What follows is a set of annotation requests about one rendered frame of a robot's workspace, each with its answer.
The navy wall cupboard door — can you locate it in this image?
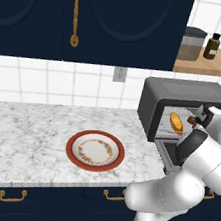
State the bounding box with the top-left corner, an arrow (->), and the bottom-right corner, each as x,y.
0,0 -> 73,66
51,0 -> 197,82

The brass drawer handle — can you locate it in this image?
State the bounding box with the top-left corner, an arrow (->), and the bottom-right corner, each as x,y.
101,185 -> 128,204
203,189 -> 217,202
0,185 -> 29,206

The dark grey toaster oven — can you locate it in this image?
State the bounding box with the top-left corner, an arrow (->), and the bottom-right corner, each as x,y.
127,70 -> 221,185

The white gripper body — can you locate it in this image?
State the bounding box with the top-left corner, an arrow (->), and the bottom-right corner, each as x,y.
192,102 -> 217,133

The red rimmed patterned plate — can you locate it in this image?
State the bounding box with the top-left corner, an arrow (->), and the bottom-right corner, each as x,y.
62,125 -> 130,177

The toaster oven door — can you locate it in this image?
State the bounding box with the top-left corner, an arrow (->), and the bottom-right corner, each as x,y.
148,136 -> 194,179

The grey wall outlet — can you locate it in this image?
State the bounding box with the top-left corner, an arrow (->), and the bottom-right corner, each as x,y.
111,65 -> 128,84

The grey jar with dark lid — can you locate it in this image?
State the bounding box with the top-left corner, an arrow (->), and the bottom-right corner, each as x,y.
175,25 -> 209,64

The brown bottle with black cap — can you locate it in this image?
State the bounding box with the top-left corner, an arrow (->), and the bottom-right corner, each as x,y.
202,31 -> 221,62

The golden baguette bread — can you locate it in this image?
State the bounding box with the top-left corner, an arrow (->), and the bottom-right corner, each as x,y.
166,111 -> 188,136

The navy drawer front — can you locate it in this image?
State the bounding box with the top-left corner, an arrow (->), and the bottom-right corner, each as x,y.
0,175 -> 88,221
76,177 -> 145,221

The long brass cupboard handle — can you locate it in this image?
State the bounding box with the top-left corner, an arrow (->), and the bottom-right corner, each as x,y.
62,0 -> 86,49

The brown kebab skewer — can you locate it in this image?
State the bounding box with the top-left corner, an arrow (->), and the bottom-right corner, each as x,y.
185,115 -> 201,127

